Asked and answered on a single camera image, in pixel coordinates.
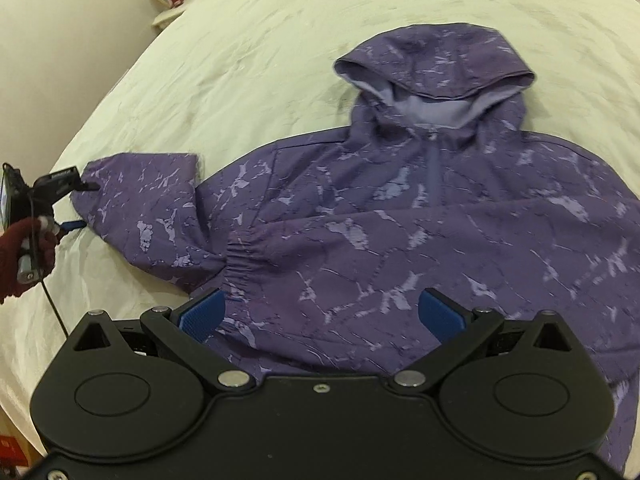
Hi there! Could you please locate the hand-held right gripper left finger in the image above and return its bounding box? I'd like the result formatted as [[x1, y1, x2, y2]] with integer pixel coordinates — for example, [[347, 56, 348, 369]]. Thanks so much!
[[70, 287, 253, 394]]

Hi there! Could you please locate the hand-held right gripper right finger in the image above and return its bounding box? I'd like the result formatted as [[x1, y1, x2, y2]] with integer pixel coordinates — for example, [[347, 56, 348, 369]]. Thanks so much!
[[392, 287, 574, 394]]

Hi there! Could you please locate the purple marbled hooded jacket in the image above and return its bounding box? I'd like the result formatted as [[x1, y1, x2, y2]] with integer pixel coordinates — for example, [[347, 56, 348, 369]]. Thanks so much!
[[70, 22, 640, 480]]

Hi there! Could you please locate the person's left hand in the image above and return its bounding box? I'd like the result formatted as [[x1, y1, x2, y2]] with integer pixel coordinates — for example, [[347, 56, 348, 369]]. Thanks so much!
[[0, 216, 60, 305]]

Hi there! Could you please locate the white nightstand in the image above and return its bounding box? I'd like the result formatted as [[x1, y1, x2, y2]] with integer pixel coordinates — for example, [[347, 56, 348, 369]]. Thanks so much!
[[151, 1, 193, 30]]

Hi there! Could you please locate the cream bed blanket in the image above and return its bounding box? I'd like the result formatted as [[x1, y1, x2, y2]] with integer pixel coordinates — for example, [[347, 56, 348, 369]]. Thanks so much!
[[0, 0, 640, 461]]

